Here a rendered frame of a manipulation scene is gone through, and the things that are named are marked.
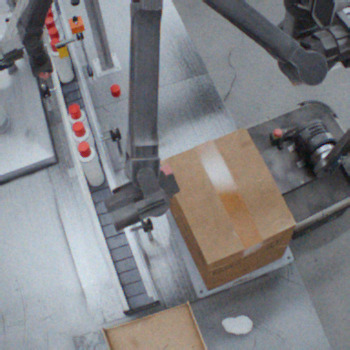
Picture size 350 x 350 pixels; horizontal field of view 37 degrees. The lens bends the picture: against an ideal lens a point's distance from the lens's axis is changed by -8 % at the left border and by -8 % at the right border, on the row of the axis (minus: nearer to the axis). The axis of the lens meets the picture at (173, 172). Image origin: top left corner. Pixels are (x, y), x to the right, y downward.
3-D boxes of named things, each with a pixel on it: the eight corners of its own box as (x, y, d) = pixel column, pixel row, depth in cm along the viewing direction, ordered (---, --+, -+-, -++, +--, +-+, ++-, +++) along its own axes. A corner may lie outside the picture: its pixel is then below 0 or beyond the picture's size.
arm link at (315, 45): (327, 38, 112) (315, 35, 117) (289, 52, 110) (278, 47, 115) (336, 77, 116) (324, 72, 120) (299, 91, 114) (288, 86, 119)
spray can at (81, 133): (81, 155, 172) (66, 121, 154) (97, 149, 173) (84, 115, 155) (85, 169, 170) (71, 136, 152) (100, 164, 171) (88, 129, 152)
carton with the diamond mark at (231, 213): (167, 203, 167) (159, 159, 143) (241, 172, 170) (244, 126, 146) (208, 292, 154) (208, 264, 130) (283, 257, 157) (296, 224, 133)
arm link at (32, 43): (36, 38, 145) (28, 15, 147) (-1, 54, 144) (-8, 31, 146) (44, 57, 157) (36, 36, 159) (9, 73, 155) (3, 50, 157)
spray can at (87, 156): (86, 174, 169) (72, 141, 151) (102, 169, 170) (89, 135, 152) (90, 189, 167) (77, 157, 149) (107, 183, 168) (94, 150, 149)
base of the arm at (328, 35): (351, 67, 120) (362, 35, 109) (324, 78, 119) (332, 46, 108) (332, 42, 124) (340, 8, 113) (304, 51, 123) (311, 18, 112)
